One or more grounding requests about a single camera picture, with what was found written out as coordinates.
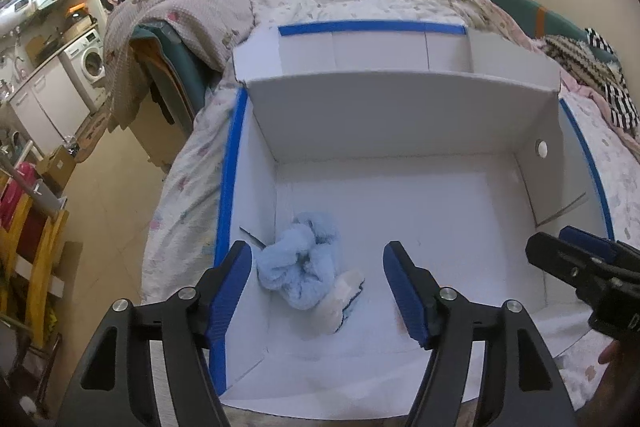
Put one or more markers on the teal headboard cushion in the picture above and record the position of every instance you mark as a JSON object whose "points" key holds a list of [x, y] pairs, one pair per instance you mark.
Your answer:
{"points": [[537, 21]]}

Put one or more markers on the white washing machine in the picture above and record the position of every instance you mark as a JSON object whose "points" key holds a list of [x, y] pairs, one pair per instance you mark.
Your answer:
{"points": [[83, 61]]}

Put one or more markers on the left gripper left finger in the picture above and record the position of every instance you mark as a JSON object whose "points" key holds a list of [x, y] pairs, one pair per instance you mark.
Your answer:
{"points": [[113, 382]]}

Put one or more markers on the cardboard box on floor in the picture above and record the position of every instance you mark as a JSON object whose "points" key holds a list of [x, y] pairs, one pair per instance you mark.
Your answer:
{"points": [[56, 169]]}

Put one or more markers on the light blue fluffy scrunchie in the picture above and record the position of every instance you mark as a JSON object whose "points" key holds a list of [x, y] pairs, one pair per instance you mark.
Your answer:
{"points": [[303, 263]]}

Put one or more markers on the striped knitted clothes pile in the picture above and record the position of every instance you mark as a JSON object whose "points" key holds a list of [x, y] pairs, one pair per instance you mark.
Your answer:
{"points": [[594, 63]]}

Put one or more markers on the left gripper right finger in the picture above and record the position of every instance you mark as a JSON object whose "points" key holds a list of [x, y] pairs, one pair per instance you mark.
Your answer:
{"points": [[520, 384]]}

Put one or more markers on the blue white cardboard box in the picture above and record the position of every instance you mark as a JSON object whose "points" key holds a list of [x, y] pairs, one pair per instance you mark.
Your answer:
{"points": [[453, 142]]}

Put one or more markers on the white kitchen cabinet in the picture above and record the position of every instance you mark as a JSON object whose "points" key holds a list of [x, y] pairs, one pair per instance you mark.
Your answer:
{"points": [[49, 107]]}

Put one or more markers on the white patterned bed sheet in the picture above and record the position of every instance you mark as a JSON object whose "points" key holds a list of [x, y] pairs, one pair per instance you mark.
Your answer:
{"points": [[182, 232]]}

